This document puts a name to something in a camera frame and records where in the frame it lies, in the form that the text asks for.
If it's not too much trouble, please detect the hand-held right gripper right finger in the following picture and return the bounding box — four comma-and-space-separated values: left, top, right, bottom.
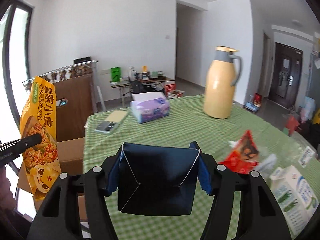
189, 141, 293, 240

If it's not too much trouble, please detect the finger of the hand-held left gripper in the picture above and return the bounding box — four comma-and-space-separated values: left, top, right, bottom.
0, 133, 42, 153

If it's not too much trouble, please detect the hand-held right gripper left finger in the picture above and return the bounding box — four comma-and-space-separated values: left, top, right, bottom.
26, 144, 124, 240

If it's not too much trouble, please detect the yellow snack bag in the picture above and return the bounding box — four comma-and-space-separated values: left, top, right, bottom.
19, 76, 62, 202

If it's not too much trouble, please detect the dark blue carton box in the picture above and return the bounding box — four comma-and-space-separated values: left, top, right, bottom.
117, 142, 200, 215

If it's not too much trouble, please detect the cardboard box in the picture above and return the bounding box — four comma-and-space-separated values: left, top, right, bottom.
16, 137, 88, 230

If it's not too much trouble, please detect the white tissue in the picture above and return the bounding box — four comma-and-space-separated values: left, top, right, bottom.
259, 154, 278, 173

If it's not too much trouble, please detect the person's left hand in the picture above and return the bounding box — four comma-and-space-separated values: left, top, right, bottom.
0, 171, 15, 207

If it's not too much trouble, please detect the red snack wrapper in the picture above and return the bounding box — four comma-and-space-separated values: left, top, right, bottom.
218, 129, 260, 175

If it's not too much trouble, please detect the grey smartphone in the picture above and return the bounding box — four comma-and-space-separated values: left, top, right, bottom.
94, 121, 120, 133

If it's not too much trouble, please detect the brown cabinet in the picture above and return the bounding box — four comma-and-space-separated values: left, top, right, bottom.
44, 74, 94, 143

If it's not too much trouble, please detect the yellow notepad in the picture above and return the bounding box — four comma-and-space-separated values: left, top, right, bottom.
105, 110, 128, 123

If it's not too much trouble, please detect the purple tissue box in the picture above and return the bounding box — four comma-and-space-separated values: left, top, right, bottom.
130, 92, 170, 124

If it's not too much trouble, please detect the row of small figurines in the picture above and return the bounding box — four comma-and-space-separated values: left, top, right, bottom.
37, 65, 93, 82

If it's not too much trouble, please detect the small blue stool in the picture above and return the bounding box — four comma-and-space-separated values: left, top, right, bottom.
244, 102, 260, 114

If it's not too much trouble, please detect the yellow thermos jug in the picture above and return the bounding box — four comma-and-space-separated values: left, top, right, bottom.
203, 46, 243, 119

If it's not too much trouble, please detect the red plastic basket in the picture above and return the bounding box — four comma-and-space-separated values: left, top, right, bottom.
164, 82, 185, 99

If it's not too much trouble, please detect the white milk carton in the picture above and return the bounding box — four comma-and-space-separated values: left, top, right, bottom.
269, 165, 320, 235

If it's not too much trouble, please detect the red plastic stool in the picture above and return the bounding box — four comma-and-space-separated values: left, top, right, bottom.
284, 116, 300, 135

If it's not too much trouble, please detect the green paper bag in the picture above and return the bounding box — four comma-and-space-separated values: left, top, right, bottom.
110, 67, 121, 82

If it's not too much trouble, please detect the folding side table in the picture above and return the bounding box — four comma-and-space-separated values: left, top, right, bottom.
110, 76, 175, 105

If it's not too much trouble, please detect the blue patterned bag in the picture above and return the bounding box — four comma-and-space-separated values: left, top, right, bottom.
300, 96, 316, 120

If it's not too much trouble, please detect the dark entrance door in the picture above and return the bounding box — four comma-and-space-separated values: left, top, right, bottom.
269, 42, 303, 109

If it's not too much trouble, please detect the interior wooden door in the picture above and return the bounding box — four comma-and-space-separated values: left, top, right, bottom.
262, 30, 272, 98

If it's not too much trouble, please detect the grey fridge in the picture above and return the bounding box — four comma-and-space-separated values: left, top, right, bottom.
309, 32, 320, 98

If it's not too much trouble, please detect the metal rail rack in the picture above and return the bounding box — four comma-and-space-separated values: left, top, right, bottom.
22, 59, 99, 88

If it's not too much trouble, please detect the black window frame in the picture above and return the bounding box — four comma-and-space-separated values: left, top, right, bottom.
0, 0, 34, 140

